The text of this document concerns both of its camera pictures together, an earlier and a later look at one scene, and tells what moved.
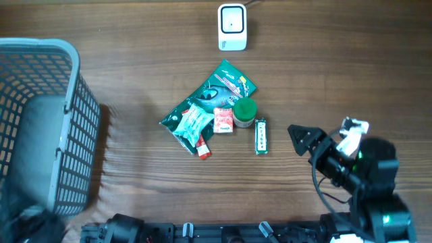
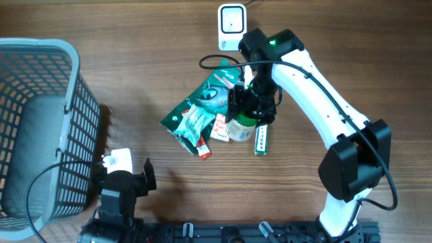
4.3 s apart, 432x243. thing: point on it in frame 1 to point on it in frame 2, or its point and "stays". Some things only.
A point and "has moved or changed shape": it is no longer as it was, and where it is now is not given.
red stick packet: [201, 146] stays
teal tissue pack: [195, 120] stays
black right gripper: [316, 138] to [236, 99]
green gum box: [261, 136] stays
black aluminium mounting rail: [278, 232] stays
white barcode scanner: [232, 27] stays
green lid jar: [244, 112] has moved or changed shape
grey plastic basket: [49, 127] stays
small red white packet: [223, 120] has moved or changed shape
